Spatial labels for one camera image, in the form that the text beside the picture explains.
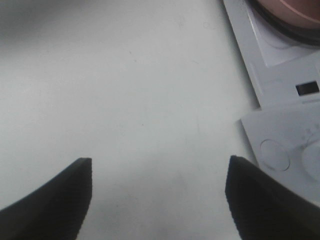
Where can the round white door button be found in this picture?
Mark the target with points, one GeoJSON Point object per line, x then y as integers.
{"type": "Point", "coordinates": [274, 156]}

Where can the lower white microwave knob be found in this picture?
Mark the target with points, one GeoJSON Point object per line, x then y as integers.
{"type": "Point", "coordinates": [311, 160]}

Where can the white microwave oven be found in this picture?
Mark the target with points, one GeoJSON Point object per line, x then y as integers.
{"type": "Point", "coordinates": [285, 76]}

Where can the pink round plate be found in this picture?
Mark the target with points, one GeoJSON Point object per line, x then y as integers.
{"type": "Point", "coordinates": [296, 12]}

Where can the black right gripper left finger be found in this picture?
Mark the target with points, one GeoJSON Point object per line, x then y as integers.
{"type": "Point", "coordinates": [55, 211]}

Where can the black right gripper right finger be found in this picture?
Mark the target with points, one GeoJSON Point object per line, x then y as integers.
{"type": "Point", "coordinates": [263, 209]}

